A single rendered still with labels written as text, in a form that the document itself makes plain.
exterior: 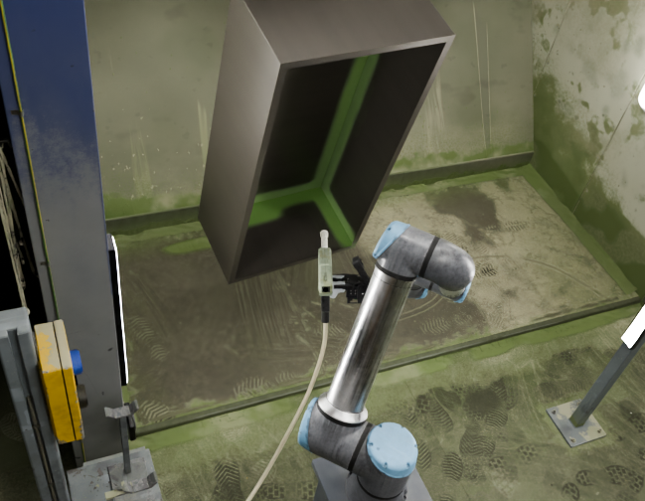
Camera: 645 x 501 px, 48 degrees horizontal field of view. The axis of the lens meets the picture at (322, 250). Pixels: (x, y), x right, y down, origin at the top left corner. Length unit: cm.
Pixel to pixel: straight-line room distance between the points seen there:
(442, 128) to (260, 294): 149
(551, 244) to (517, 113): 83
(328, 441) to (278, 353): 123
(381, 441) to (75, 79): 124
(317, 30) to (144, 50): 160
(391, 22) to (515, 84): 230
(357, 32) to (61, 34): 96
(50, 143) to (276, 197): 171
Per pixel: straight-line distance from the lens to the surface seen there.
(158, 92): 368
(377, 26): 230
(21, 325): 139
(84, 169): 179
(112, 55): 365
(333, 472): 236
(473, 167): 444
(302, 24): 222
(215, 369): 325
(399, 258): 191
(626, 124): 410
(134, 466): 217
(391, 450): 212
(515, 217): 433
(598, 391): 334
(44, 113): 169
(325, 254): 268
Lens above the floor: 271
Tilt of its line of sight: 45 degrees down
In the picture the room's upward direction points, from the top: 11 degrees clockwise
